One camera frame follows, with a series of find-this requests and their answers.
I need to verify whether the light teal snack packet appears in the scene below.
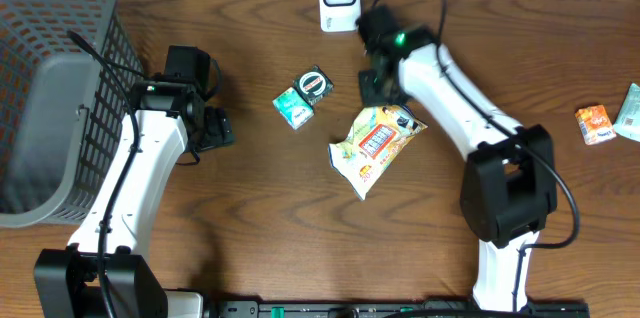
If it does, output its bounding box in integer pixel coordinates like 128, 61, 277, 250
613, 83, 640, 142

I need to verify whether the dark grey plastic mesh basket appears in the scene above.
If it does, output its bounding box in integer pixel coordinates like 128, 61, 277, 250
1, 0, 142, 228

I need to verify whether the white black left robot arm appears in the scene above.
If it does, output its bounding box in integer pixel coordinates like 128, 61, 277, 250
34, 80, 231, 317

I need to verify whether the orange snack packet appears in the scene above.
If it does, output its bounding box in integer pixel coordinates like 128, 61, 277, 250
575, 105, 616, 145

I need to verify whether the yellow red snack bag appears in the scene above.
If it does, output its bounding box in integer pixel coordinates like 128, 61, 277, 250
328, 105, 427, 200

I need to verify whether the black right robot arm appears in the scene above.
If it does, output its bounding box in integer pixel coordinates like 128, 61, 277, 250
361, 27, 557, 312

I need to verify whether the dark green round packet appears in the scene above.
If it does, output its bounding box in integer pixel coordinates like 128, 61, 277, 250
293, 65, 334, 106

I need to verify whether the teal white tissue packet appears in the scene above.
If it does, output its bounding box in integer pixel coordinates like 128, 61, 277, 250
272, 87, 314, 130

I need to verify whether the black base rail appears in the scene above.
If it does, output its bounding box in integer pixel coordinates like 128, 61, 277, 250
202, 299, 591, 318

